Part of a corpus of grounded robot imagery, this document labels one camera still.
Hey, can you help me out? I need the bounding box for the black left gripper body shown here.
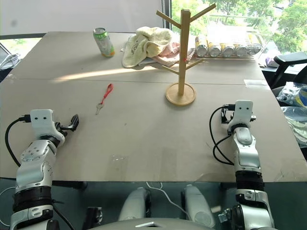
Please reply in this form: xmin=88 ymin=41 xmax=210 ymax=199
xmin=54 ymin=122 xmax=72 ymax=136

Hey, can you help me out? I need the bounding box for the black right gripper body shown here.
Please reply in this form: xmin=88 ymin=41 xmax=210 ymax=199
xmin=226 ymin=109 xmax=235 ymax=126

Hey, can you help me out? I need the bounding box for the clear tape patch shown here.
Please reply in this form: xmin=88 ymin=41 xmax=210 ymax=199
xmin=243 ymin=78 xmax=265 ymax=87
xmin=109 ymin=155 xmax=130 ymax=162

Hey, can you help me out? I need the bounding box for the clear plastic bag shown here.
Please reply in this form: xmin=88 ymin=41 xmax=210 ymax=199
xmin=280 ymin=105 xmax=307 ymax=161

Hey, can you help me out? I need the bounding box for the blue yellow plastic bag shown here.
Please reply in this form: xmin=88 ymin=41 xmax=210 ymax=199
xmin=276 ymin=81 xmax=307 ymax=108

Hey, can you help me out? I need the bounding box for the purple cloth item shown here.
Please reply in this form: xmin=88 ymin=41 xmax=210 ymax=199
xmin=264 ymin=57 xmax=277 ymax=68

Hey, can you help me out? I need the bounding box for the wooden tree hanger stand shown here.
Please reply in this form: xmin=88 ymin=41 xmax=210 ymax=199
xmin=155 ymin=3 xmax=217 ymax=107

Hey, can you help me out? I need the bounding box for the black office chair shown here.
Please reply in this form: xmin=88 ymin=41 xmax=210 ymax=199
xmin=270 ymin=54 xmax=307 ymax=97

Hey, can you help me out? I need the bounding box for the silver yellow drink can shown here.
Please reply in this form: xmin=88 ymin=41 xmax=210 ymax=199
xmin=195 ymin=35 xmax=209 ymax=58
xmin=221 ymin=42 xmax=236 ymax=58
xmin=235 ymin=44 xmax=249 ymax=58
xmin=247 ymin=33 xmax=262 ymax=58
xmin=207 ymin=40 xmax=222 ymax=58

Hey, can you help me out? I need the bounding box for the green drink can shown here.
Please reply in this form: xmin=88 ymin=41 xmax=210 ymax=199
xmin=93 ymin=27 xmax=116 ymax=58

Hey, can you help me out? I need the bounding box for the pink towel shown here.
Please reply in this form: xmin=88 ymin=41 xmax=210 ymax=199
xmin=150 ymin=41 xmax=181 ymax=67

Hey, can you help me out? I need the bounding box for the silver right robot leg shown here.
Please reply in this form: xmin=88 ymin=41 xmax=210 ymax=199
xmin=183 ymin=184 xmax=216 ymax=228

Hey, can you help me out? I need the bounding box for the silver robot leg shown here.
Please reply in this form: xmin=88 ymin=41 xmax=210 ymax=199
xmin=118 ymin=186 xmax=152 ymax=221
xmin=183 ymin=184 xmax=216 ymax=228

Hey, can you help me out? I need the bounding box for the black table leg foot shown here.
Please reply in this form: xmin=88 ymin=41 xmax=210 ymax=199
xmin=82 ymin=206 xmax=103 ymax=230

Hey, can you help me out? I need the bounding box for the silver left robot leg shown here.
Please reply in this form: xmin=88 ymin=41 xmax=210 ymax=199
xmin=118 ymin=186 xmax=152 ymax=221

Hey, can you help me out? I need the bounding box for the cream yellow towel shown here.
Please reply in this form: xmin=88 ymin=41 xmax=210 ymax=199
xmin=121 ymin=26 xmax=174 ymax=69

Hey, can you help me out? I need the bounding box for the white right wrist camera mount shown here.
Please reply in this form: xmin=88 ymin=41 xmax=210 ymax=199
xmin=227 ymin=100 xmax=254 ymax=130

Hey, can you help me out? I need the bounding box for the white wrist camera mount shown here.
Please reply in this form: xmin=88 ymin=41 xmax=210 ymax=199
xmin=227 ymin=100 xmax=254 ymax=130
xmin=29 ymin=109 xmax=67 ymax=144

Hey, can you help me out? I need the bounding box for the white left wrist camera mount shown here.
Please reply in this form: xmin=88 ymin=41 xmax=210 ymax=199
xmin=29 ymin=109 xmax=67 ymax=144

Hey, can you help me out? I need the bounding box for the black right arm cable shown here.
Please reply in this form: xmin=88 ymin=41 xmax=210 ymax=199
xmin=209 ymin=103 xmax=236 ymax=166

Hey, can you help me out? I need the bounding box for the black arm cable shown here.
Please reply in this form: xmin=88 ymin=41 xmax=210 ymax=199
xmin=4 ymin=115 xmax=31 ymax=167
xmin=209 ymin=103 xmax=236 ymax=166

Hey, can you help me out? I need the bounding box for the key with red strap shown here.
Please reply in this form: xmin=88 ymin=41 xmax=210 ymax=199
xmin=95 ymin=83 xmax=114 ymax=115

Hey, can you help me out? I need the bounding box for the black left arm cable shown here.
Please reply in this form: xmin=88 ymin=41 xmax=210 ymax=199
xmin=4 ymin=115 xmax=31 ymax=167

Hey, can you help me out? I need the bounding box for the black table frame bar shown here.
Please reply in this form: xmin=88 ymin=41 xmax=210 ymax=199
xmin=52 ymin=181 xmax=88 ymax=192

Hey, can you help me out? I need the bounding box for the white floor cable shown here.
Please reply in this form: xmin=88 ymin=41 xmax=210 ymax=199
xmin=145 ymin=181 xmax=190 ymax=217

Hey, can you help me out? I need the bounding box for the dark window frame post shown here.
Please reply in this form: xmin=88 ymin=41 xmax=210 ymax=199
xmin=161 ymin=0 xmax=172 ymax=32

